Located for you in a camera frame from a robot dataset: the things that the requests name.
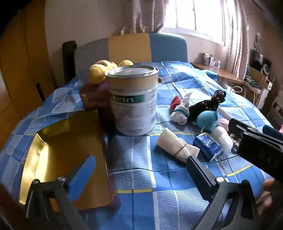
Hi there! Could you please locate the white towel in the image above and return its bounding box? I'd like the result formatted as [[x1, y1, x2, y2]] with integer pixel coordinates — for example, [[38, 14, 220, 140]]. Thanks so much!
[[157, 128, 200, 163]]

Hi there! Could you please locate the beige curtain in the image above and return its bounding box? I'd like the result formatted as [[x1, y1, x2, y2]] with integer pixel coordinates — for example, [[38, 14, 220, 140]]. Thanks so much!
[[120, 0, 169, 35]]

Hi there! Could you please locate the clear acrylic organizer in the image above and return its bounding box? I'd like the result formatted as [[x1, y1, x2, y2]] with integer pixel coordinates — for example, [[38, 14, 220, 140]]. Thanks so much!
[[203, 53, 221, 68]]

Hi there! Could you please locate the brown purple box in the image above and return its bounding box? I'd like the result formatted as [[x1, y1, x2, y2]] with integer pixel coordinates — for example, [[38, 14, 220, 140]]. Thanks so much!
[[79, 82, 110, 110]]

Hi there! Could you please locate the red knit item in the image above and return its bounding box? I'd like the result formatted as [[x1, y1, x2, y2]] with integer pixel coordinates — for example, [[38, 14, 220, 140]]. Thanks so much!
[[170, 96, 181, 112]]

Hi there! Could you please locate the teal plush toy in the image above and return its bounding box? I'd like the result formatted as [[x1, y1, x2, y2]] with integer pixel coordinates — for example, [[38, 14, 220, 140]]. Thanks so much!
[[192, 111, 219, 133]]

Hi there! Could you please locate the white protein powder can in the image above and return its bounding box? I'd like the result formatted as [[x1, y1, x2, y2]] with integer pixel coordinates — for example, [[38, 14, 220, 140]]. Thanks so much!
[[105, 65, 159, 136]]

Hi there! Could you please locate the white sock with blue band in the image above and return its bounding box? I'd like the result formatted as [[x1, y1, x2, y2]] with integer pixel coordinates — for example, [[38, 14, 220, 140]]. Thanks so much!
[[170, 92, 192, 125]]

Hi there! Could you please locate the wooden wardrobe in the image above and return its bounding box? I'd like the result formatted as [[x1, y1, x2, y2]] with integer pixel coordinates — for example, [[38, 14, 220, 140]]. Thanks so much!
[[1, 1, 56, 147]]

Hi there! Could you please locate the black rolled mat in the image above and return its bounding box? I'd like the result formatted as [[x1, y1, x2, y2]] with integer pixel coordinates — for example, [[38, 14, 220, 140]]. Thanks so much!
[[62, 41, 77, 84]]

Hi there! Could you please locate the blue checked bedsheet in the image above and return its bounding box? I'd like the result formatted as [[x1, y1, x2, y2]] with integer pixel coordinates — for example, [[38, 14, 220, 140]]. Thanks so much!
[[1, 62, 271, 229]]

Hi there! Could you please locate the wooden side desk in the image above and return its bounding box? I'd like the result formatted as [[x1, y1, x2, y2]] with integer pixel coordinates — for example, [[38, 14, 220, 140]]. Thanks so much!
[[191, 63, 244, 85]]

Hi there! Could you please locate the person right hand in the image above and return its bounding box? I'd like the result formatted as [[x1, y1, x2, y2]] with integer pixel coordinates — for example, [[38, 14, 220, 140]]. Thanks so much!
[[256, 178, 275, 216]]

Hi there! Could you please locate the blue tissue pack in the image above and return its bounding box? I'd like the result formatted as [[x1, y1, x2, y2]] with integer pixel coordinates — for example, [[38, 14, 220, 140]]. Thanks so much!
[[193, 132, 223, 161]]

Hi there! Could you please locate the grey yellow blue headboard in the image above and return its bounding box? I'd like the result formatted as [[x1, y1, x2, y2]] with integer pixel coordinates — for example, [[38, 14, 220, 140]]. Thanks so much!
[[74, 33, 188, 75]]

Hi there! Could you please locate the gold tray box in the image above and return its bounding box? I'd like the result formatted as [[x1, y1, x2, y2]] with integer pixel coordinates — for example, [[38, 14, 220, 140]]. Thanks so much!
[[19, 110, 113, 211]]

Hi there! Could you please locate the yellow giraffe plush toy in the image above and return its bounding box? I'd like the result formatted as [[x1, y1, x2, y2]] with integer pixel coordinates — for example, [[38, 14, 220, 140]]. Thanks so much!
[[88, 60, 162, 87]]

